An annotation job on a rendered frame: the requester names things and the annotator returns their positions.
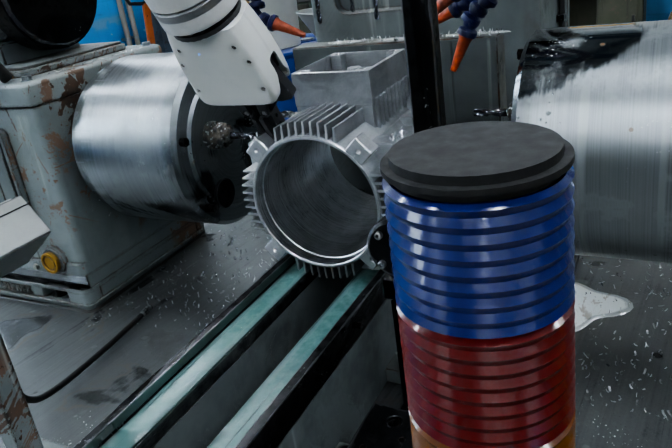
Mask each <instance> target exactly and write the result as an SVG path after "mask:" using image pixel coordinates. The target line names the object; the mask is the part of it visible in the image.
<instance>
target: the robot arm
mask: <svg viewBox="0 0 672 448"><path fill-rule="evenodd" d="M144 1H145V2H146V4H147V5H148V7H149V8H150V10H151V11H152V13H153V14H154V16H155V17H156V19H157V20H158V22H159V23H160V25H161V26H162V28H163V29H164V31H165V32H166V34H167V37H168V40H169V43H170V45H171V48H172V50H173V53H174V55H175V57H176V59H177V61H178V63H179V65H180V67H181V69H182V70H183V72H184V74H185V76H186V77H187V79H188V81H189V82H190V84H191V86H192V87H193V89H194V90H195V92H196V93H197V95H198V96H199V97H200V99H201V100H202V101H203V102H204V103H206V104H209V105H218V106H230V105H233V106H235V107H236V108H237V109H238V110H239V111H240V112H241V114H242V115H243V116H245V117H247V118H250V117H251V120H252V122H253V124H254V125H255V127H256V128H257V130H258V132H259V133H260V135H261V134H263V133H267V134H268V135H269V136H270V137H271V138H272V139H273V140H274V132H273V128H274V127H276V126H278V125H279V124H281V123H283V122H284V121H285V119H284V117H283V116H282V114H281V112H280V110H279V109H278V107H277V105H276V104H277V102H278V101H285V100H289V99H292V98H293V96H294V94H295V92H296V87H295V86H294V85H293V84H292V82H291V81H290V80H289V79H288V78H287V76H289V75H290V70H289V67H288V64H287V62H286V60H285V58H284V56H283V54H282V52H281V50H280V48H279V47H278V45H277V43H276V42H275V40H274V38H273V37H272V35H271V34H270V32H269V31H268V29H267V28H266V26H265V25H264V23H263V22H262V21H261V19H260V18H259V17H258V15H257V14H256V13H255V11H254V10H253V9H252V8H251V7H250V5H249V4H248V3H247V2H246V1H245V0H144ZM274 141H275V140H274Z"/></svg>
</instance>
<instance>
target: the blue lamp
mask: <svg viewBox="0 0 672 448"><path fill-rule="evenodd" d="M574 175H575V170H574V167H573V165H572V167H571V168H570V169H569V170H568V171H567V172H566V173H565V174H563V175H561V177H560V178H559V179H557V180H556V181H555V182H554V183H552V184H550V185H549V186H547V187H545V188H542V189H540V190H538V191H535V192H532V193H529V194H526V195H522V196H518V197H514V198H509V199H503V200H497V201H488V202H475V203H449V202H438V201H431V200H425V199H421V198H417V197H413V196H410V195H408V194H405V193H403V192H401V191H400V190H398V189H397V188H396V187H394V186H393V185H391V184H389V183H388V182H387V181H385V180H384V179H382V188H383V190H384V191H385V193H384V198H383V199H384V203H385V205H386V211H385V215H386V219H387V221H388V223H387V231H388V234H389V247H390V249H391V253H390V257H391V262H392V273H393V276H394V281H393V283H394V289H395V299H396V303H397V305H398V307H399V309H400V310H401V312H402V313H403V314H404V315H405V316H406V317H407V318H408V319H410V320H411V321H413V322H414V323H416V324H418V325H420V326H421V327H423V328H426V329H428V330H431V331H433V332H437V333H440V334H444V335H448V336H454V337H459V338H467V339H499V338H507V337H513V336H518V335H522V334H526V333H529V332H533V331H535V330H538V329H541V328H543V327H545V326H547V325H549V324H551V323H553V322H555V321H556V320H558V319H559V318H560V317H562V316H563V315H564V314H565V313H566V312H567V311H568V310H569V308H570V307H571V306H572V303H573V301H574V298H575V287H574V284H575V273H574V269H575V259H574V254H575V245H574V239H575V231H574V228H573V226H574V223H575V216H574V213H573V211H574V207H575V201H574V198H573V195H574V191H575V186H574V183H573V181H572V180H573V178H574Z"/></svg>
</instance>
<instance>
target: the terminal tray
mask: <svg viewBox="0 0 672 448"><path fill-rule="evenodd" d="M291 79H292V84H293V85H294V86H295V87H296V92H295V94H294V97H295V104H296V107H297V111H298V113H299V112H301V111H303V110H304V109H306V108H307V109H308V108H309V107H311V106H316V105H318V104H320V106H321V105H322V104H324V103H327V105H328V104H330V103H332V102H333V103H334V105H336V104H337V103H339V102H340V103H341V106H343V105H344V104H346V103H348V107H349V108H350V107H351V106H353V105H355V106H356V111H357V110H358V109H360V108H361V107H363V111H364V118H365V122H366V123H368V124H370V125H371V126H373V127H374V128H376V127H378V128H382V124H383V125H386V122H385V121H387V122H390V121H389V118H390V119H393V115H394V116H397V113H400V110H404V109H403V107H405V108H407V104H406V99H407V98H408V96H409V87H408V77H407V67H406V57H405V49H391V50H374V51H358V52H342V53H333V54H331V55H329V56H327V57H325V58H323V59H320V60H318V61H316V62H314V63H312V64H310V65H308V66H306V67H304V68H302V69H300V70H298V71H296V72H294V73H292V74H291ZM396 112H397V113H396Z"/></svg>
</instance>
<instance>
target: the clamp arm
mask: <svg viewBox="0 0 672 448"><path fill-rule="evenodd" d="M401 10H402V20H403V31H404V41H405V51H406V62H407V72H408V82H409V93H410V103H411V113H412V124H413V134H414V133H417V132H420V131H423V130H427V129H431V128H435V127H440V126H444V125H446V116H445V103H444V90H443V77H442V64H441V51H440V38H439V25H438V12H437V0H401Z"/></svg>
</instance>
